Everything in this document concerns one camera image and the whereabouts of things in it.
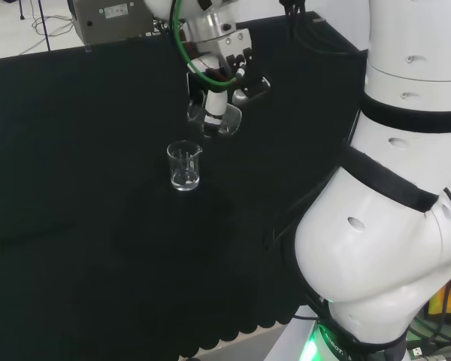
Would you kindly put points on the grey metal cabinet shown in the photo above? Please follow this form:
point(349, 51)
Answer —
point(109, 20)

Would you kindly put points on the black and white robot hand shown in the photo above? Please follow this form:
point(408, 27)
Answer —
point(233, 45)

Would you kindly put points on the tall clear glass beaker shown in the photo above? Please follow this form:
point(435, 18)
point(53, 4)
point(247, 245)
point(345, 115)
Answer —
point(184, 180)

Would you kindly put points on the clear glass beaker with spout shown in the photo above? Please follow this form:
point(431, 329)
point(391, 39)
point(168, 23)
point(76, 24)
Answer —
point(233, 120)

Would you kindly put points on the yellow stop button box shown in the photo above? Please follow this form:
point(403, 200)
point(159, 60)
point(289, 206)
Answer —
point(436, 308)

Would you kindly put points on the black bench cloth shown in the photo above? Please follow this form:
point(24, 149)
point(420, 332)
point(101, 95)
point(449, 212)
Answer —
point(79, 188)

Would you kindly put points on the black tripod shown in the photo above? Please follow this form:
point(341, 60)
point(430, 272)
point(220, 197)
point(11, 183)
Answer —
point(43, 22)

